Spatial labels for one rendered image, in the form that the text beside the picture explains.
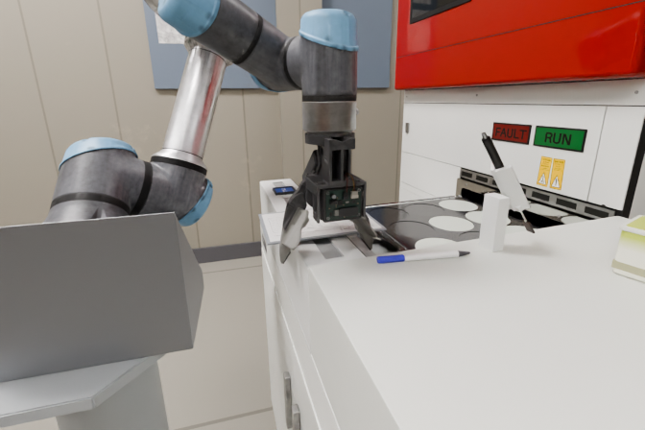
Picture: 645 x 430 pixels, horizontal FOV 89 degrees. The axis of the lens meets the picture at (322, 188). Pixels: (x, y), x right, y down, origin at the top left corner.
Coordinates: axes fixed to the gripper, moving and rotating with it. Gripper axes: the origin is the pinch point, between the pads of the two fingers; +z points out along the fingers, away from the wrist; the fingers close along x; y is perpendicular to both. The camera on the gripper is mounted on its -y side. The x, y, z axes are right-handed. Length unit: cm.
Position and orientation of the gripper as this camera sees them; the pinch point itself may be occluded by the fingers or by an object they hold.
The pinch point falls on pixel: (326, 254)
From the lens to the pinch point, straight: 55.1
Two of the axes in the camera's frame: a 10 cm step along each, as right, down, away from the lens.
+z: 0.1, 9.6, 2.6
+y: 3.0, 2.5, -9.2
